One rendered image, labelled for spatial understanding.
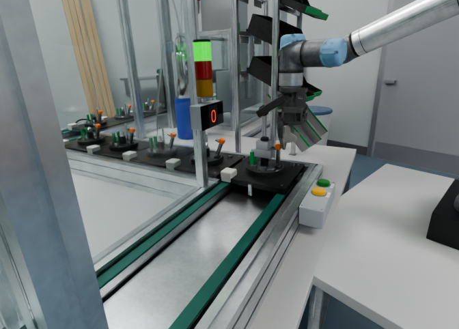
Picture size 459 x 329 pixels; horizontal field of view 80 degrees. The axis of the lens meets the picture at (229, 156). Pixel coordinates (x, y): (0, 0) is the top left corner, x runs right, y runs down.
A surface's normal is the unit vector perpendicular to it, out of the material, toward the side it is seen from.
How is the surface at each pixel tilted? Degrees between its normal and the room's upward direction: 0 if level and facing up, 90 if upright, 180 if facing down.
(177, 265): 0
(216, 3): 90
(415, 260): 0
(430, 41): 90
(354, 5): 90
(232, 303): 0
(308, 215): 90
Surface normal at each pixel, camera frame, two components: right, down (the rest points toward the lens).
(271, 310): -0.04, -0.94
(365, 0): -0.73, 0.25
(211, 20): -0.48, 0.31
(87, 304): 0.88, 0.14
